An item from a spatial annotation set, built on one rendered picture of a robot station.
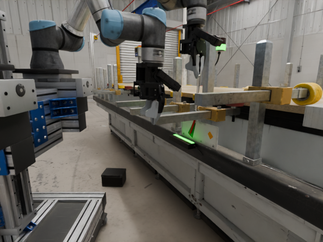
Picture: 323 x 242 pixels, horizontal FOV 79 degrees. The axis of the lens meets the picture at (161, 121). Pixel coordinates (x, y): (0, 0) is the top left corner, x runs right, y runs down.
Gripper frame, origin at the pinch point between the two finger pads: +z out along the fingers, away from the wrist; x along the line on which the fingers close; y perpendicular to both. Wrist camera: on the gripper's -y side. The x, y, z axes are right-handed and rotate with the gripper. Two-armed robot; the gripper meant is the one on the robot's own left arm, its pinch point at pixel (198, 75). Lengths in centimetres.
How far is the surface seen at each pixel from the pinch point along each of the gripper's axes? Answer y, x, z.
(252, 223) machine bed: -20, -26, 75
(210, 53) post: -1.2, -6.5, -9.1
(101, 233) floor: 59, 15, 101
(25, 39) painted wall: 792, -157, -126
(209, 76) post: -1.4, -6.9, 0.2
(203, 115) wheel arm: -2.9, -0.1, 16.1
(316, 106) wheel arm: -41, 37, 5
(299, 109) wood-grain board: -33.7, -13.9, 12.0
